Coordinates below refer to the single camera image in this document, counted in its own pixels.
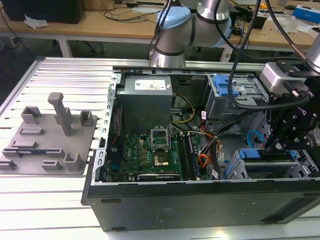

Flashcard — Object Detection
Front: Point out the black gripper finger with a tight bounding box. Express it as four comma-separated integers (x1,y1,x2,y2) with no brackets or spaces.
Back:
264,107,295,148
267,133,316,153

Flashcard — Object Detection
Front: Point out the blue data wire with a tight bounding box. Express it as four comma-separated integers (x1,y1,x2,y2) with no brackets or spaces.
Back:
245,127,266,150

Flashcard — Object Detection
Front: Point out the red orange yellow power wire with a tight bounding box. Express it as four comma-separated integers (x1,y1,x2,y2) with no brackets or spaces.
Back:
198,137,267,175

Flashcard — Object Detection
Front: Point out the metal disk bay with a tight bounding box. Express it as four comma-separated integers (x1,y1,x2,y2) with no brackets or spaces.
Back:
219,147,317,181

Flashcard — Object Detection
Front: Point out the black RAM slot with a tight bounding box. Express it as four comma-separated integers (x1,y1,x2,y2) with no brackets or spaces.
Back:
176,132,192,181
184,132,200,180
180,132,196,181

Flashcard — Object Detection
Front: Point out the silver metal drive cage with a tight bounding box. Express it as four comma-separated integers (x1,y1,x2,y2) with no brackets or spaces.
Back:
204,73,271,127

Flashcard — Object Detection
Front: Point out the blue plastic cage latch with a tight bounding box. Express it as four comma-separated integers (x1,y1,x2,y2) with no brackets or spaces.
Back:
212,74,241,98

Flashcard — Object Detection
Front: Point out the clear plastic bag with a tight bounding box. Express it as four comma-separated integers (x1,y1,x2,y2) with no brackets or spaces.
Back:
273,14,300,35

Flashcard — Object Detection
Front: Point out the blue cardboard box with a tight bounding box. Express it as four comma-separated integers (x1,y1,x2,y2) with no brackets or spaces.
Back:
291,6,320,25

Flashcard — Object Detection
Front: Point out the small black box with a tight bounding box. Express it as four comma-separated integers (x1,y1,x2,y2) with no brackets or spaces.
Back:
246,13,268,30

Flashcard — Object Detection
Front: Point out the black open PC case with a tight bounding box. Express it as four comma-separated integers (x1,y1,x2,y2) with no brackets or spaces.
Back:
80,66,320,233

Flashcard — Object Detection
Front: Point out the metal socket cover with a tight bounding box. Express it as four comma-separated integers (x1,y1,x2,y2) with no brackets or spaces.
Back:
149,126,171,151

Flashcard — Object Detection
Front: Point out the brown square chipset chip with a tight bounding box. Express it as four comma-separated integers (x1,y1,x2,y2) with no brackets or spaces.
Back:
153,154,171,168

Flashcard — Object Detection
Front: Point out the black graphics card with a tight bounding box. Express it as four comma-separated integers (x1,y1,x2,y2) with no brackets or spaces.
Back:
136,172,181,183

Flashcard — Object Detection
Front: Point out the grey power supply unit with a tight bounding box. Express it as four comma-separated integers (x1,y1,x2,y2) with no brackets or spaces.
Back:
116,74,174,129

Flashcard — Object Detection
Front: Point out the green motherboard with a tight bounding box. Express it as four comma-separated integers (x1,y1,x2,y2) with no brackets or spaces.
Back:
106,124,202,183

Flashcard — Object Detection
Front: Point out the black case fan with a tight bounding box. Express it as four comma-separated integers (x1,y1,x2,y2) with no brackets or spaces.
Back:
109,104,125,141

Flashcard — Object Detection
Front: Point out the long wooden desk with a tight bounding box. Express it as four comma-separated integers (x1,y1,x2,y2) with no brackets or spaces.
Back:
0,0,320,61

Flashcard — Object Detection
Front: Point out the grey parts rack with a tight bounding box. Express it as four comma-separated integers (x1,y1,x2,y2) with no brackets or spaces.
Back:
0,91,99,176

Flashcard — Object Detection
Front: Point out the RAM stick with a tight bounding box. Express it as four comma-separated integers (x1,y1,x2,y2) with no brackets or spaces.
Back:
2,147,63,156

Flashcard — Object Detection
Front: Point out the black computer tower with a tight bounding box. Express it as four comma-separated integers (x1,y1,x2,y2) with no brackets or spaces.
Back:
1,0,86,25

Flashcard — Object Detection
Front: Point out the white crumpled paper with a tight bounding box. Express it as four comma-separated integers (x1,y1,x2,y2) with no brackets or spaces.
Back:
23,14,49,29

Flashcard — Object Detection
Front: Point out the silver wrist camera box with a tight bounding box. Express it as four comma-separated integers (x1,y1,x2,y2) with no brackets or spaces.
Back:
259,62,288,94

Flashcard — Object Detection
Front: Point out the black wrist mount bracket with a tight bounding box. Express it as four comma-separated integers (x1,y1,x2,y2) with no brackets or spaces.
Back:
274,59,317,102

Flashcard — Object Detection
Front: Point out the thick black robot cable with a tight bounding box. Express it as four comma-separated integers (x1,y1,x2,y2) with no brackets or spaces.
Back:
227,0,287,111

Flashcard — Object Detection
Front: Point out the thin orange wire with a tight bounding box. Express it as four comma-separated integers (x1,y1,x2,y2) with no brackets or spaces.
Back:
216,138,225,157

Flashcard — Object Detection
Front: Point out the thick black wire bundle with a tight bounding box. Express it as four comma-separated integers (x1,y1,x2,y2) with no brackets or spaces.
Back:
199,109,253,181

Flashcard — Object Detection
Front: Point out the yellow black power wire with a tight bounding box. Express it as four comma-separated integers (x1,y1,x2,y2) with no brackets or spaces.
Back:
169,92,196,125

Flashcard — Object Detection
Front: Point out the black cable copper ferrule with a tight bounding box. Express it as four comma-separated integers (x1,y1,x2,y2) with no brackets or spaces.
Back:
264,0,308,61

